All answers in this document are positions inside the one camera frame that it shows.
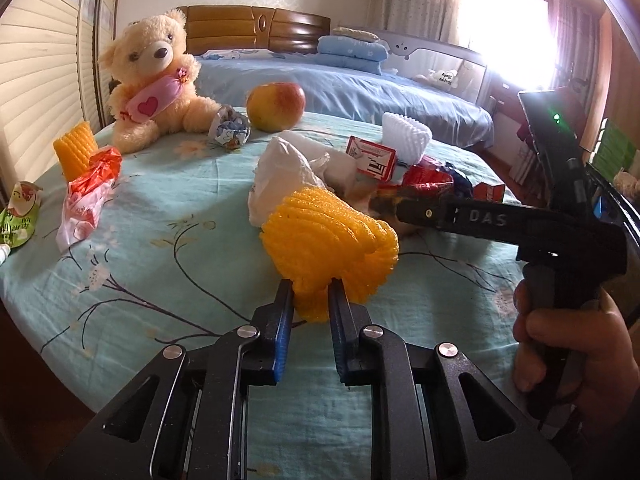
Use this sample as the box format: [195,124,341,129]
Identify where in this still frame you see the yellow foam fruit net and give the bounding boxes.
[260,186,399,323]

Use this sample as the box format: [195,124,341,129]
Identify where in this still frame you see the red Ovaltine snack wrapper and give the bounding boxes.
[369,156,506,208]

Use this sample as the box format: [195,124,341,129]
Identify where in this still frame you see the red white carton box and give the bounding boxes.
[346,136,397,182]

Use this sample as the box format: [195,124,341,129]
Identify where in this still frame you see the white plastic bag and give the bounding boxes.
[247,130,357,228]

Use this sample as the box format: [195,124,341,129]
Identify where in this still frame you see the person's right hand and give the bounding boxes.
[513,282,639,434]

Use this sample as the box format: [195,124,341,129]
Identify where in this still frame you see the green stacked boxes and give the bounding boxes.
[589,118,637,182]

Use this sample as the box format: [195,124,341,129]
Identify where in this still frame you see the floral teal bed sheet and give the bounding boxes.
[0,107,526,480]

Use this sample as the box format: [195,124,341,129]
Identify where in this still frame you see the white foam fruit net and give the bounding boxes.
[382,113,433,165]

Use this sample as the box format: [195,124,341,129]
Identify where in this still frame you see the blue white crumpled wrapper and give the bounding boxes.
[207,105,250,151]

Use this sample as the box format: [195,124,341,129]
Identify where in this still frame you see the red yellow apple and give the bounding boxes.
[246,81,306,133]

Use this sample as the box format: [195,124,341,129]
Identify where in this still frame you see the red pink plastic wrapper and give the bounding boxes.
[55,145,122,252]

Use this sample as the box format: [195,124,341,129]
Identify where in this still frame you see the blue folded pillows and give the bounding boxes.
[314,35,388,75]

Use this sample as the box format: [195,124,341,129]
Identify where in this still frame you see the blue quilted bed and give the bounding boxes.
[195,49,495,148]

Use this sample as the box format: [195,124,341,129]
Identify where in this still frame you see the orange foam fruit net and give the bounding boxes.
[53,122,99,182]

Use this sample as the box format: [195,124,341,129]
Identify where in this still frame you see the green snack pouch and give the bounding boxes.
[0,181,42,263]

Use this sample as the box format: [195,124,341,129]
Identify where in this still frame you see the cream teddy bear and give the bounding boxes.
[99,9,220,154]

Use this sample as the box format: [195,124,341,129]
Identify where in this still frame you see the wooden headboard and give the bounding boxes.
[180,6,331,55]

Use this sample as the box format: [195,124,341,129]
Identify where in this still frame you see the grey bed guard rail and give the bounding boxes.
[374,30,491,106]

